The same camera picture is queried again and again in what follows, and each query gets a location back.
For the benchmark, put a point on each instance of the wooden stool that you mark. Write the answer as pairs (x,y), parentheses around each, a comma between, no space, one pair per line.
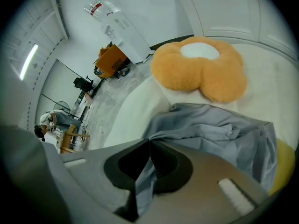
(66,139)

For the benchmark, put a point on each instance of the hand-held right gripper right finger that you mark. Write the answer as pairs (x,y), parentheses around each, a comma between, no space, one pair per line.
(198,195)

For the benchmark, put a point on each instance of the black office chair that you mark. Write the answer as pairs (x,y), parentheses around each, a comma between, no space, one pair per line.
(81,83)

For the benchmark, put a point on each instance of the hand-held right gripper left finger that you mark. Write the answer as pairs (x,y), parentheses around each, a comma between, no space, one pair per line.
(93,183)

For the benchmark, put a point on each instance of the clear water bottle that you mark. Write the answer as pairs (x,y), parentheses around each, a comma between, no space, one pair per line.
(100,7)

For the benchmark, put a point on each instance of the white sofa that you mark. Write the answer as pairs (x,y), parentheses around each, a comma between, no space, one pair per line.
(137,99)

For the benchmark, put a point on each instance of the orange cart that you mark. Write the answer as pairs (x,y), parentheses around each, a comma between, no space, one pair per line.
(109,60)

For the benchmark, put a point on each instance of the orange flower-shaped plush pillow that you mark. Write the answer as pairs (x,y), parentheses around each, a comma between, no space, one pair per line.
(187,76)

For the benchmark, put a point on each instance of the yellow cushion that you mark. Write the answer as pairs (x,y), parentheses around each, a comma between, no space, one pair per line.
(282,164)

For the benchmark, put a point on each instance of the grey shorts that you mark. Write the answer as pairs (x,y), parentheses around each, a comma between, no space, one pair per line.
(210,129)

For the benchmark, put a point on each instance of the white water dispenser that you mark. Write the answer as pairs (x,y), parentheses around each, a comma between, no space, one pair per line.
(130,36)

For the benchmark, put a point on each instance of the ceiling light strip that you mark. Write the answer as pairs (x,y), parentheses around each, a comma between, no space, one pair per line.
(28,62)

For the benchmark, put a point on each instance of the standing fan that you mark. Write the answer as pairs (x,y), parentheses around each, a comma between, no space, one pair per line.
(61,106)

